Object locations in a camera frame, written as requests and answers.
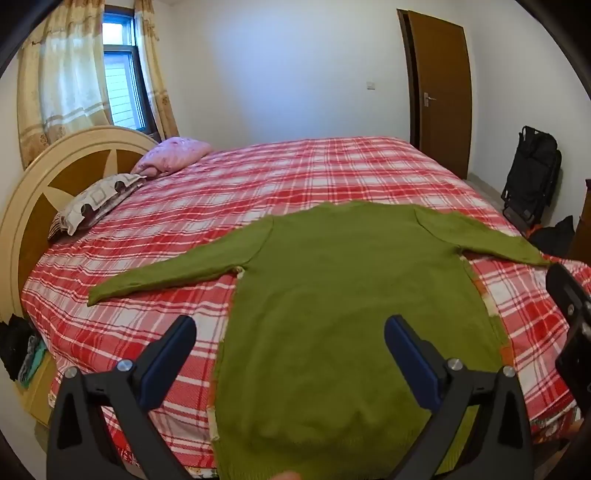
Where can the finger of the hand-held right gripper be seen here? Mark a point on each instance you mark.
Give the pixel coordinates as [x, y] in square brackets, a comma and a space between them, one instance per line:
[569, 288]

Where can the black bag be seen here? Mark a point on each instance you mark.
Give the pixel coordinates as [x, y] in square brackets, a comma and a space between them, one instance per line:
[551, 237]

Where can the green knit sweater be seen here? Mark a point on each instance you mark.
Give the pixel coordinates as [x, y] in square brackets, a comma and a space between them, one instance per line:
[346, 300]

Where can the wide cream floral curtain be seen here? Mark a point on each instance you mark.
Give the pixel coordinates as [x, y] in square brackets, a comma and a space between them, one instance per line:
[60, 78]

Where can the brown wooden door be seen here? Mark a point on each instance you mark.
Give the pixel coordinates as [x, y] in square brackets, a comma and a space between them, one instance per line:
[441, 92]

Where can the window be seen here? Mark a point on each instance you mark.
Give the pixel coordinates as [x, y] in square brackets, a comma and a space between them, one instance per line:
[121, 78]

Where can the red plaid bed sheet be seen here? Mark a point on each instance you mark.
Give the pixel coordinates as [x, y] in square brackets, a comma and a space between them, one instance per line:
[323, 170]

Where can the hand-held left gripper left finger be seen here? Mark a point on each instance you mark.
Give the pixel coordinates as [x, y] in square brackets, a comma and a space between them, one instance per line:
[165, 367]

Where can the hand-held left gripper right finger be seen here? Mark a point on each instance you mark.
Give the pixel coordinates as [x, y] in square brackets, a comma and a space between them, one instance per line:
[408, 364]

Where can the white patterned pillow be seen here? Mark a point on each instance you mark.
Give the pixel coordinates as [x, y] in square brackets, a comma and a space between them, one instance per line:
[97, 198]

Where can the pile of dark clothes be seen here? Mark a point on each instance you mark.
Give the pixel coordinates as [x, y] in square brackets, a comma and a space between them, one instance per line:
[18, 350]

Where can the narrow cream floral curtain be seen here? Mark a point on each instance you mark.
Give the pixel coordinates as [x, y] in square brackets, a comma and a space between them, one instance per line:
[157, 83]

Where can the pink pillow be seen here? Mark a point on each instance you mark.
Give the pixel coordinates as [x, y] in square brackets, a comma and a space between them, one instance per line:
[173, 152]

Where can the cream and brown headboard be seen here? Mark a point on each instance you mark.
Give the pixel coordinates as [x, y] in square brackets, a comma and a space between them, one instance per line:
[27, 194]

